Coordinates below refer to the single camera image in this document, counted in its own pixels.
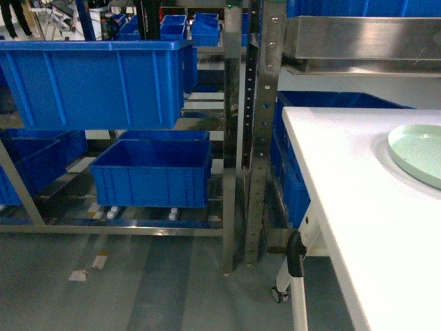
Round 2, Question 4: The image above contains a large blue upper left bin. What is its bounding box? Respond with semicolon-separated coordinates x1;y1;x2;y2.
1;41;196;131

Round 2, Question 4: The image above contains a blue lower shelf bin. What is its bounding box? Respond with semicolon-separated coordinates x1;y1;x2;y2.
90;139;213;208

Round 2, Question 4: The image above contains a pale green plate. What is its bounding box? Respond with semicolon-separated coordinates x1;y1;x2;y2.
387;124;440;189

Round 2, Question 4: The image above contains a person in black trousers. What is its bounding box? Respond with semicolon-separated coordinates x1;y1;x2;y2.
1;0;34;41

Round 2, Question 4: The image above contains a steel rack upright post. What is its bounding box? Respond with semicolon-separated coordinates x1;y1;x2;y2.
242;1;287;265

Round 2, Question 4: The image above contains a stainless steel shelf beam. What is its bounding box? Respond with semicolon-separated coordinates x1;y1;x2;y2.
283;16;440;77

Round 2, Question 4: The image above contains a white table leg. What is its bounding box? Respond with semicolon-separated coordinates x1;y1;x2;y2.
271;205;328;330

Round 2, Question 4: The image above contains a blue bin behind table left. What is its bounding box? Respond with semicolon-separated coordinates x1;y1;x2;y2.
270;90;414;230

